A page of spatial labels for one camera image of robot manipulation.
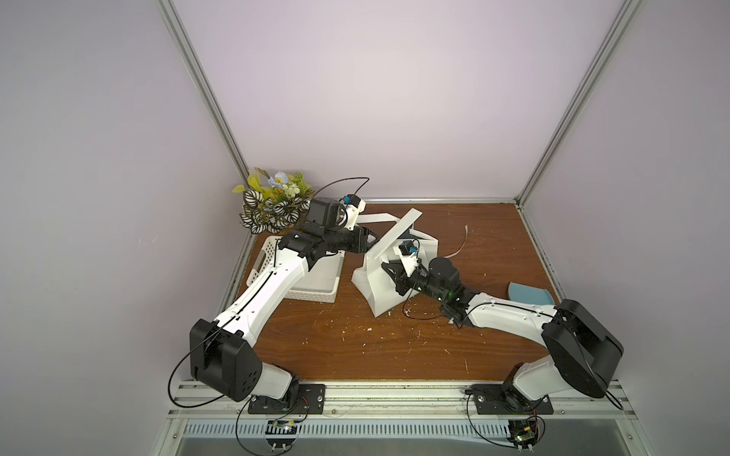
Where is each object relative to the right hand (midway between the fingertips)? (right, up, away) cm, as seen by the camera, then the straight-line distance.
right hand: (384, 260), depth 78 cm
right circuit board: (+35, -43, -8) cm, 56 cm away
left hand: (-2, +7, -3) cm, 8 cm away
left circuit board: (-27, -43, -7) cm, 51 cm away
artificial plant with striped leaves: (-35, +17, +8) cm, 40 cm away
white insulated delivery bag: (-3, -5, 0) cm, 6 cm away
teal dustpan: (+47, -13, +15) cm, 51 cm away
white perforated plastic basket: (-22, -10, +16) cm, 29 cm away
